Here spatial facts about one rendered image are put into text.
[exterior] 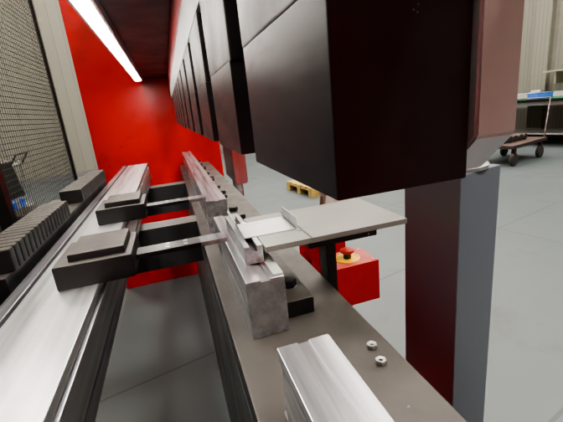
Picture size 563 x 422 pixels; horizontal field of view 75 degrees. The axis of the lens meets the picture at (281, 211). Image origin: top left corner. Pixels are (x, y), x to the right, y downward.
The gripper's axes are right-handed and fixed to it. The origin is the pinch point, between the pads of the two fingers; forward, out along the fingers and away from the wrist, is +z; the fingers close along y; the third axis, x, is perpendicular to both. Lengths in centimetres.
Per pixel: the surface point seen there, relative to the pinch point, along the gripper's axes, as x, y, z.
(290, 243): -43, -31, -13
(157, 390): 60, -60, 90
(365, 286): -15.1, 1.7, 13.5
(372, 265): -15.1, 3.6, 7.5
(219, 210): 8.2, -34.0, -6.5
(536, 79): 491, 710, -99
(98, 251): -39, -60, -14
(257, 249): -42, -36, -12
